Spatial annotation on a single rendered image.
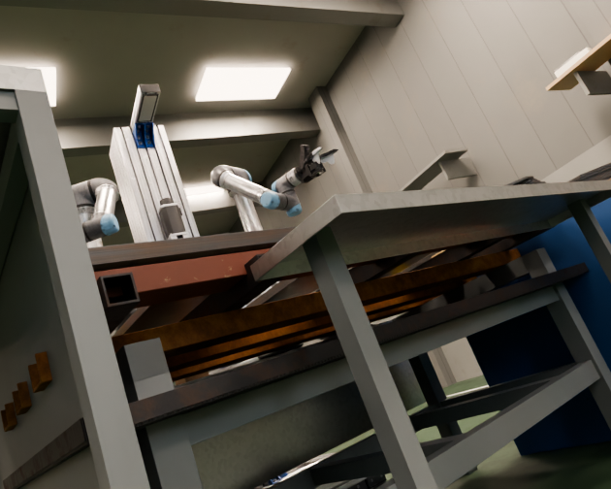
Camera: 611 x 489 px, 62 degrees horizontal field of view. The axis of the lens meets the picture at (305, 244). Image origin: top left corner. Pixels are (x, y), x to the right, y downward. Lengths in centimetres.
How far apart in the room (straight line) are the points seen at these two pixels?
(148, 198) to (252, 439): 127
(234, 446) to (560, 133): 440
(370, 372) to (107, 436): 39
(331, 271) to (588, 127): 458
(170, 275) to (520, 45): 506
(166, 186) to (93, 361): 199
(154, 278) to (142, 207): 161
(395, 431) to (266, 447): 106
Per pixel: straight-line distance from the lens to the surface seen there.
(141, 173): 260
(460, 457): 125
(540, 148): 551
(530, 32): 563
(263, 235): 106
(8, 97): 81
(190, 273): 94
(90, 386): 64
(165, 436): 86
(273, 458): 184
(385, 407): 81
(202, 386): 83
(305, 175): 232
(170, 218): 241
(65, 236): 70
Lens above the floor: 50
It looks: 16 degrees up
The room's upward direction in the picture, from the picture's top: 21 degrees counter-clockwise
